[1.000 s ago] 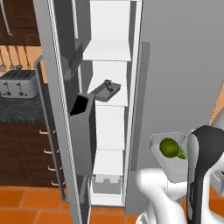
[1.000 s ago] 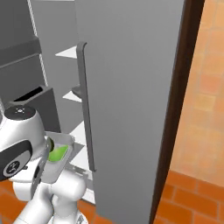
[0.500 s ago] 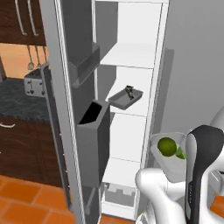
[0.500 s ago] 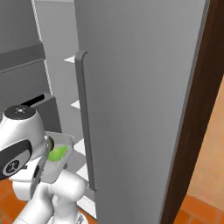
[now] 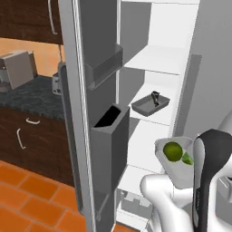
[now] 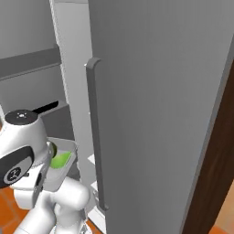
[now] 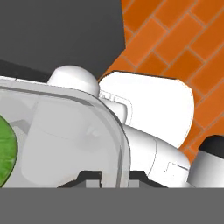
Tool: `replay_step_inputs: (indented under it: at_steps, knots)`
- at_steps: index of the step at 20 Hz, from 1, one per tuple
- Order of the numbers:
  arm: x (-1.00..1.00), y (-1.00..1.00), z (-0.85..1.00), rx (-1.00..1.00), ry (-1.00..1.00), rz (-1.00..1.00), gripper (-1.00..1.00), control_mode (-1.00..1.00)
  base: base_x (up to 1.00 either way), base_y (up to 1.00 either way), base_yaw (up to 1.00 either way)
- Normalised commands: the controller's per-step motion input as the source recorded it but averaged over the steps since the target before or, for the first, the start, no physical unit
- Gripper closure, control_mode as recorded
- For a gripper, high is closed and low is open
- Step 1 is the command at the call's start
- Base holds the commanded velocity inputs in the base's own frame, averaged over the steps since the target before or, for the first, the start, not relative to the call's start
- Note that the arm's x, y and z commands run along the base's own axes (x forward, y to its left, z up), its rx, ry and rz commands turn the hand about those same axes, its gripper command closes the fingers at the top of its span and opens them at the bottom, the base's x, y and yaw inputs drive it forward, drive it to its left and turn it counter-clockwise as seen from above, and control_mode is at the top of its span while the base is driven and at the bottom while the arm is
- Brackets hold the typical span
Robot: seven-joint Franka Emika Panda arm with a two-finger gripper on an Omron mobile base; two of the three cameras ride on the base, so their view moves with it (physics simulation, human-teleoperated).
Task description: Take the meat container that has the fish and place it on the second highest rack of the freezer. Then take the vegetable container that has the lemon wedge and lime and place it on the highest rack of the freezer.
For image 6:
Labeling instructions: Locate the grey freezer rack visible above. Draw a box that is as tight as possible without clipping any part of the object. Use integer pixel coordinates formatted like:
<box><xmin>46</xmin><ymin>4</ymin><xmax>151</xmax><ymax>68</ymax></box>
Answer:
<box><xmin>0</xmin><ymin>45</ymin><xmax>63</xmax><ymax>82</ymax></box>

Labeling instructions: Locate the grey fridge door handle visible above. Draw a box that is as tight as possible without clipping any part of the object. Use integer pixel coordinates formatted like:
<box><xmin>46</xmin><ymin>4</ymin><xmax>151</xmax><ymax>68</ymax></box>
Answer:
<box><xmin>84</xmin><ymin>57</ymin><xmax>110</xmax><ymax>212</ymax></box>

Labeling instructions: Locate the green lime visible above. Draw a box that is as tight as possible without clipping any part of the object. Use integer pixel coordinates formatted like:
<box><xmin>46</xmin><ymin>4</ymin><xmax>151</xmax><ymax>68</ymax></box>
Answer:
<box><xmin>49</xmin><ymin>151</ymin><xmax>73</xmax><ymax>170</ymax></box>

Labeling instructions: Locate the grey fridge body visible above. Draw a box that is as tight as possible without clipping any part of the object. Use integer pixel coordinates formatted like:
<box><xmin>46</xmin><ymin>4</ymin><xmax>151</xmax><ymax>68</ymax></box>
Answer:
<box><xmin>0</xmin><ymin>0</ymin><xmax>107</xmax><ymax>234</ymax></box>

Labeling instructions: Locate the grey fridge door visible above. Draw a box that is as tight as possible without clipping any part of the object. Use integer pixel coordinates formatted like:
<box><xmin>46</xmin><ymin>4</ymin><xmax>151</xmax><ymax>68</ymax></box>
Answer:
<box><xmin>87</xmin><ymin>0</ymin><xmax>234</xmax><ymax>234</ymax></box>

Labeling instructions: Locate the dark brown cabinet panel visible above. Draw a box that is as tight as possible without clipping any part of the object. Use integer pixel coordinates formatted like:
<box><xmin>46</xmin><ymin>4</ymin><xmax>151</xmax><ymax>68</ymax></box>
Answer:
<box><xmin>181</xmin><ymin>60</ymin><xmax>234</xmax><ymax>234</ymax></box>

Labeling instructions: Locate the grey vegetable container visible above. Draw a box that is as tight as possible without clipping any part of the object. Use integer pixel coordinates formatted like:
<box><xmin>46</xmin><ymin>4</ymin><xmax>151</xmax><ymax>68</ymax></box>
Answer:
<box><xmin>41</xmin><ymin>136</ymin><xmax>78</xmax><ymax>193</ymax></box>

